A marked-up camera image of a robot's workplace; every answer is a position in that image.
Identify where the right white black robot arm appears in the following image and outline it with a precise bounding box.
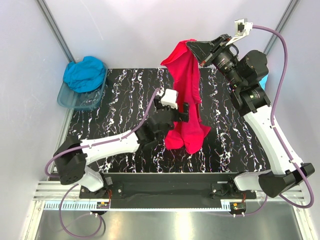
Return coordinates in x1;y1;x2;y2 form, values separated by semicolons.
186;34;315;199

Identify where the folded light blue t shirt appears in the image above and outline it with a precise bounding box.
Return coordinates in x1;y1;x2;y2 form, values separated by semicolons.
259;75;268;90

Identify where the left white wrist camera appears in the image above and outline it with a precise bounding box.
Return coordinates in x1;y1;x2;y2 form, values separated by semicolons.
160;89;179;110

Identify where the aluminium corner post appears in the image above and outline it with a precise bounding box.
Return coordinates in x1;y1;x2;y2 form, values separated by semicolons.
35;0;76;62
263;0;301;55

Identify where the left aluminium corner post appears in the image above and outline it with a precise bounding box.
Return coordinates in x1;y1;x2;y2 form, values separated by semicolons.
35;0;76;62

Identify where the blue crumpled t shirt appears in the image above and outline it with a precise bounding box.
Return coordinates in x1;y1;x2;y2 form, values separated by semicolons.
62;56;106;93

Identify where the red t shirt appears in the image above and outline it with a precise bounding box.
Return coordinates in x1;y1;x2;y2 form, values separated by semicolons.
160;38;212;155

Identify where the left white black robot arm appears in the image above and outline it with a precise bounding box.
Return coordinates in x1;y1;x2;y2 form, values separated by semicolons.
53;98;190;198

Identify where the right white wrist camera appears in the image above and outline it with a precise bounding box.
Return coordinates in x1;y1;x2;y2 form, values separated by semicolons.
226;18;253;46

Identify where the white slotted cable duct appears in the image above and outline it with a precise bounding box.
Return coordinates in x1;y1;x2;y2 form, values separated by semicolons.
43;200;110;211

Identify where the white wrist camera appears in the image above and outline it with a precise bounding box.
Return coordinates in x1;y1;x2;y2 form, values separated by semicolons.
226;18;253;46
160;89;179;110

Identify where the clear teal plastic bin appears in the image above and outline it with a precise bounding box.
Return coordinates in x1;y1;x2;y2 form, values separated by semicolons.
57;63;108;111

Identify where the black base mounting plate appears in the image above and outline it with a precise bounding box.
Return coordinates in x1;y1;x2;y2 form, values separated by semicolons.
79;173;257;211

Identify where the right aluminium corner post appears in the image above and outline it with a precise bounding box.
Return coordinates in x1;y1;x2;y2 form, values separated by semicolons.
263;0;301;55

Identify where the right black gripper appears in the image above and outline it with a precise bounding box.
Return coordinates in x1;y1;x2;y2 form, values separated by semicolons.
186;34;244;89

